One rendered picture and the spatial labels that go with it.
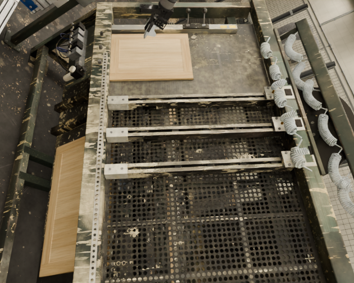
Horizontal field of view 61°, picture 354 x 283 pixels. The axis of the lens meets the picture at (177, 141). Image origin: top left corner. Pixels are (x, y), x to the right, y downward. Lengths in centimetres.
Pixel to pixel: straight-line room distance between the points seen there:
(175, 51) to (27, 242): 171
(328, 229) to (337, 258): 14
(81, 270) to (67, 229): 53
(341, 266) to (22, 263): 194
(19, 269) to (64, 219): 49
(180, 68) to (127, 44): 44
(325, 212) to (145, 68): 142
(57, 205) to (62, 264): 40
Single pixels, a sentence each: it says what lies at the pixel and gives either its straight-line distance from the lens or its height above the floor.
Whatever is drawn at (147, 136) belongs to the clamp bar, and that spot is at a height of 111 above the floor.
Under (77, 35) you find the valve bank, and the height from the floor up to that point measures 76.
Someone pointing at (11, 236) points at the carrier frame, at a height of 18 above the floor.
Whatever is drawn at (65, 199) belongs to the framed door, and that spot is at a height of 41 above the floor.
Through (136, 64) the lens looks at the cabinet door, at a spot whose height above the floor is 104.
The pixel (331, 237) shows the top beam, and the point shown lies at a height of 189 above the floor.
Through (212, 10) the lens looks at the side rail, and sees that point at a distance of 266.
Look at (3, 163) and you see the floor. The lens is 247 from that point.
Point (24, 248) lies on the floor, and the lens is 245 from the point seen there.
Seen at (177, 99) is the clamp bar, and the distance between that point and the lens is 195.
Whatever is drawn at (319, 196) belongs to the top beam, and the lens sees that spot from 180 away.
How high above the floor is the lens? 198
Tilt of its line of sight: 24 degrees down
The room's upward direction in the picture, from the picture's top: 71 degrees clockwise
